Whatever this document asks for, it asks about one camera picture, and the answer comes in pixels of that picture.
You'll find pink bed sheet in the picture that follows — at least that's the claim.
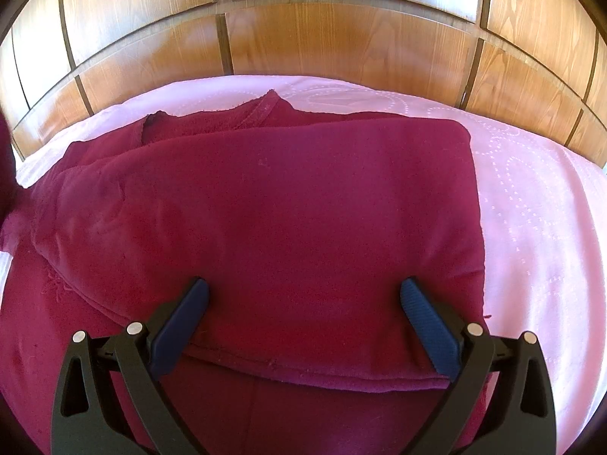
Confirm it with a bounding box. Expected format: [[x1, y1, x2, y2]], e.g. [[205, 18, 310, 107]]
[[0, 75, 607, 455]]

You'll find dark red garment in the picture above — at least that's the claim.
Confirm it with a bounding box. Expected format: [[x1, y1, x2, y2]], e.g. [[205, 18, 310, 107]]
[[0, 89, 494, 455]]

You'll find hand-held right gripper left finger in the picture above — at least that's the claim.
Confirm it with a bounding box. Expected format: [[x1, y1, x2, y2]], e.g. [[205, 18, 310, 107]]
[[50, 277, 223, 455]]

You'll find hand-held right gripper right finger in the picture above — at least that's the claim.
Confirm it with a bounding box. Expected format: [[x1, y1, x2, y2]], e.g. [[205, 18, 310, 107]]
[[399, 278, 558, 455]]

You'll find wooden wardrobe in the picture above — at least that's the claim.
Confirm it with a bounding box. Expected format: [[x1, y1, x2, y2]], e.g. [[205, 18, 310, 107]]
[[0, 0, 607, 171]]

